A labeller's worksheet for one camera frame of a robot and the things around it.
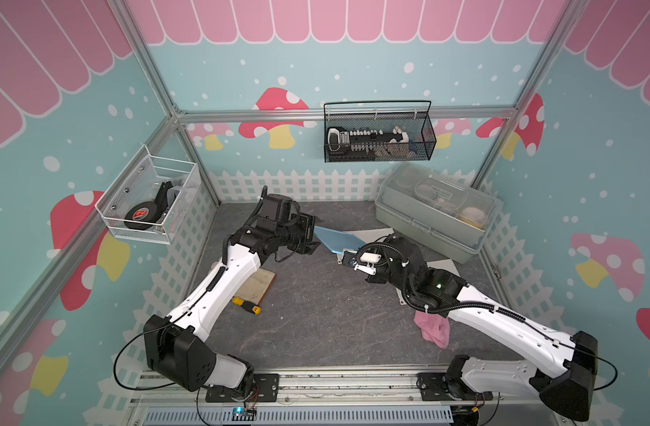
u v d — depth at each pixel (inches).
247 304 35.2
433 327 32.0
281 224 25.0
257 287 37.4
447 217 35.2
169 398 28.8
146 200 28.6
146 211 27.0
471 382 24.1
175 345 15.6
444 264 40.5
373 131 36.0
